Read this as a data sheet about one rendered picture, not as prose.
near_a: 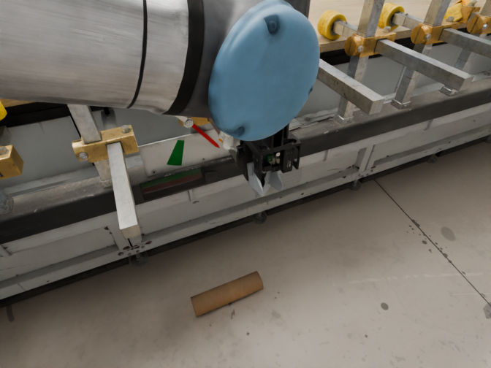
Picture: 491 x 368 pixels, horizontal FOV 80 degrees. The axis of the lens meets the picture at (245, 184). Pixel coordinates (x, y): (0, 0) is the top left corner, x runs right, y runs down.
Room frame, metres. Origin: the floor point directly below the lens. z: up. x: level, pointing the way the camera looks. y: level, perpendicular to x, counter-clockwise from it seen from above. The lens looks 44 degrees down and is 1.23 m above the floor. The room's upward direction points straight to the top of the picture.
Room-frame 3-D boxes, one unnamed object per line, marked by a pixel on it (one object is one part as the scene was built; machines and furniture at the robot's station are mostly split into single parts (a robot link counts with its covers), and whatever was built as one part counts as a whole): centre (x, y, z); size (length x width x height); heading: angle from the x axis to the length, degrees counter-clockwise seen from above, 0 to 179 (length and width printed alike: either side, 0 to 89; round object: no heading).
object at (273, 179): (0.40, -0.05, 0.86); 0.06 x 0.03 x 0.09; 23
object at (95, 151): (0.58, 0.34, 0.81); 0.14 x 0.06 x 0.05; 114
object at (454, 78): (0.85, -0.38, 0.95); 0.50 x 0.04 x 0.04; 24
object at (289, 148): (0.39, -0.04, 0.97); 0.09 x 0.08 x 0.12; 23
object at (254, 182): (0.39, -0.02, 0.86); 0.06 x 0.03 x 0.09; 23
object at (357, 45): (0.88, -0.35, 0.95); 0.14 x 0.06 x 0.05; 114
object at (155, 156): (0.63, 0.14, 0.75); 0.26 x 0.01 x 0.10; 114
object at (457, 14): (1.21, -0.77, 0.93); 0.09 x 0.08 x 0.09; 24
